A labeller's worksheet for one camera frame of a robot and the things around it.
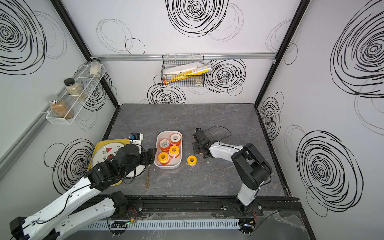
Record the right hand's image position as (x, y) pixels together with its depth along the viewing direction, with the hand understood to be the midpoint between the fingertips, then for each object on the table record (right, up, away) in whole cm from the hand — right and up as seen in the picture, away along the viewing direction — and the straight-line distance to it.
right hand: (198, 146), depth 94 cm
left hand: (-24, +2, -21) cm, 32 cm away
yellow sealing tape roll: (-15, -3, -5) cm, 16 cm away
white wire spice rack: (-70, +40, 0) cm, 81 cm away
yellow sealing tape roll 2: (-20, -6, -7) cm, 22 cm away
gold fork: (-28, -18, -11) cm, 35 cm away
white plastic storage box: (-15, -10, -5) cm, 19 cm away
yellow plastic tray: (-49, +2, +6) cm, 49 cm away
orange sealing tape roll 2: (-21, +1, -2) cm, 21 cm away
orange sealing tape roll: (-15, +4, +1) cm, 15 cm away
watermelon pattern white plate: (-58, -4, -1) cm, 58 cm away
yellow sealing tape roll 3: (-4, -8, -5) cm, 10 cm away
